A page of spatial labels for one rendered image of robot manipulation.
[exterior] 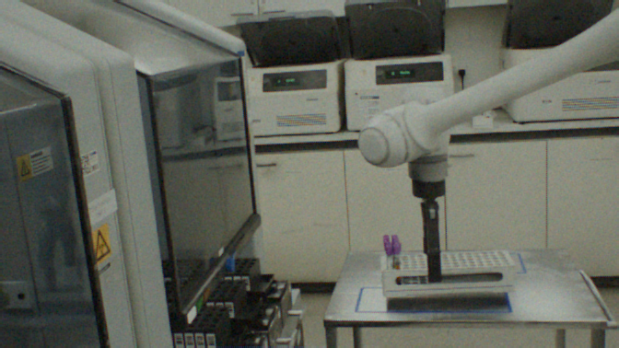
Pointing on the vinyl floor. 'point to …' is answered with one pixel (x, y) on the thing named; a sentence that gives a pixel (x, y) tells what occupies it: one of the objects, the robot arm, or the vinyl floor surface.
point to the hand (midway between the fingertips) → (432, 263)
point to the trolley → (571, 292)
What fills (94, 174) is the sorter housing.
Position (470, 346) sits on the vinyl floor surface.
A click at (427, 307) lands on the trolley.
